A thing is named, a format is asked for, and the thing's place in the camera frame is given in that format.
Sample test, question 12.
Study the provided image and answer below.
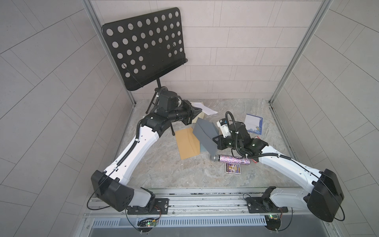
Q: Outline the aluminium mounting rail frame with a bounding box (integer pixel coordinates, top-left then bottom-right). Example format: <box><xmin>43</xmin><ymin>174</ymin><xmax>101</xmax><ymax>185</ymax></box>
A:
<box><xmin>84</xmin><ymin>186</ymin><xmax>331</xmax><ymax>220</ymax></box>

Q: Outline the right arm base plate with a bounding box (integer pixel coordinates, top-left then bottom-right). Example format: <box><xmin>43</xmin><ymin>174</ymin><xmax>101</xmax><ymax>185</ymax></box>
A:
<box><xmin>244</xmin><ymin>197</ymin><xmax>288</xmax><ymax>213</ymax></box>

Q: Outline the black perforated music stand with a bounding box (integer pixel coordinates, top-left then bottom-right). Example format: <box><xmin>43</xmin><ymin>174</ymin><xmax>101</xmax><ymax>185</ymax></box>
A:
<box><xmin>101</xmin><ymin>7</ymin><xmax>189</xmax><ymax>115</ymax></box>

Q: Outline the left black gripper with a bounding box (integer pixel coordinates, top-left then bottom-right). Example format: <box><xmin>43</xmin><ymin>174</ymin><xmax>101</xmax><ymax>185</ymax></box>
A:
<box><xmin>165</xmin><ymin>100</ymin><xmax>201</xmax><ymax>125</ymax></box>

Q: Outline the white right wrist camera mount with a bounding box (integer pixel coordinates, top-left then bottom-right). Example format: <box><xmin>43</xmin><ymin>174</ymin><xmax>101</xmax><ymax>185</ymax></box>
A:
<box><xmin>217</xmin><ymin>118</ymin><xmax>231</xmax><ymax>138</ymax></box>

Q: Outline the light blue envelope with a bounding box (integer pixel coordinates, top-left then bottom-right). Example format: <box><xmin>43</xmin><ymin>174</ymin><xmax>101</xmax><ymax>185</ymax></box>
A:
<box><xmin>200</xmin><ymin>144</ymin><xmax>207</xmax><ymax>153</ymax></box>

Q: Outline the small colourful card box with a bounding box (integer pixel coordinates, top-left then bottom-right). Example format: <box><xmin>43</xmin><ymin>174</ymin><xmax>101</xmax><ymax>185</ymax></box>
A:
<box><xmin>226</xmin><ymin>163</ymin><xmax>241</xmax><ymax>174</ymax></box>

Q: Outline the dark grey envelope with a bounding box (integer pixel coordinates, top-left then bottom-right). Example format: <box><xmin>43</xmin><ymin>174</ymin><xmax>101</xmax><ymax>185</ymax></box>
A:
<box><xmin>193</xmin><ymin>118</ymin><xmax>219</xmax><ymax>156</ymax></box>

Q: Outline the purple glitter microphone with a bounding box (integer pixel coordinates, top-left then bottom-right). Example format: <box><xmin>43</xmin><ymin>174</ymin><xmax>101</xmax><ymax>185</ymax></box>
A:
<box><xmin>210</xmin><ymin>155</ymin><xmax>251</xmax><ymax>165</ymax></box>

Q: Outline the circuit board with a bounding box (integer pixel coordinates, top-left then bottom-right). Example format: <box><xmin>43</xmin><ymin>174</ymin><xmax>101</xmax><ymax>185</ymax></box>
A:
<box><xmin>265</xmin><ymin>214</ymin><xmax>281</xmax><ymax>232</ymax></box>
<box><xmin>137</xmin><ymin>218</ymin><xmax>158</xmax><ymax>233</ymax></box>

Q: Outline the cream yellow envelope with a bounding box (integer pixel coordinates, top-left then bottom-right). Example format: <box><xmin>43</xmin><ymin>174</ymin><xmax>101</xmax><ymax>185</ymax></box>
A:
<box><xmin>192</xmin><ymin>112</ymin><xmax>205</xmax><ymax>123</ymax></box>

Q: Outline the blue floral white letter paper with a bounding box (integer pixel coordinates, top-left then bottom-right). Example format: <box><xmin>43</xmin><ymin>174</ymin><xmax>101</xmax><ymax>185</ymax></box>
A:
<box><xmin>191</xmin><ymin>102</ymin><xmax>218</xmax><ymax>116</ymax></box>

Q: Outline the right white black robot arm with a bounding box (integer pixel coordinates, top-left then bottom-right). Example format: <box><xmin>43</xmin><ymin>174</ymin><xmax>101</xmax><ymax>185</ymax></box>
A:
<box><xmin>213</xmin><ymin>111</ymin><xmax>344</xmax><ymax>222</ymax></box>

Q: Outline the blue bordered white letter paper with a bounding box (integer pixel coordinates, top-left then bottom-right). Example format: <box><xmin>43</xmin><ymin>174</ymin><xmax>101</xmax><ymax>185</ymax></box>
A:
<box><xmin>244</xmin><ymin>114</ymin><xmax>263</xmax><ymax>135</ymax></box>

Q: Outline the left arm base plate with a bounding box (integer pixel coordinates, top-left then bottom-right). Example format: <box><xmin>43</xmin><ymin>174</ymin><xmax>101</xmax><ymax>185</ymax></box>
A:
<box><xmin>126</xmin><ymin>198</ymin><xmax>169</xmax><ymax>215</ymax></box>

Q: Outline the tan kraft envelope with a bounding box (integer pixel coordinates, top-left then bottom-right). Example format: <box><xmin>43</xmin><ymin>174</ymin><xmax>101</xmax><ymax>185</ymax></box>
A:
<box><xmin>175</xmin><ymin>127</ymin><xmax>200</xmax><ymax>160</ymax></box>

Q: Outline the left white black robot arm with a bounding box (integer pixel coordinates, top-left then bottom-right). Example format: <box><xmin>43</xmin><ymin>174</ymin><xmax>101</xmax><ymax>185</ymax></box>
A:
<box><xmin>91</xmin><ymin>87</ymin><xmax>202</xmax><ymax>213</ymax></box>

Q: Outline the right circuit board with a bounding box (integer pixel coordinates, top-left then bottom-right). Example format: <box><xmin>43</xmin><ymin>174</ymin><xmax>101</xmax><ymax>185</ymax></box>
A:
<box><xmin>265</xmin><ymin>214</ymin><xmax>281</xmax><ymax>232</ymax></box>

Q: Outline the left circuit board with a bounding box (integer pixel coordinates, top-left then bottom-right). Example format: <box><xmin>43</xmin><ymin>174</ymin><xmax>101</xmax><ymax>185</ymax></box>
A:
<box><xmin>137</xmin><ymin>218</ymin><xmax>158</xmax><ymax>233</ymax></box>

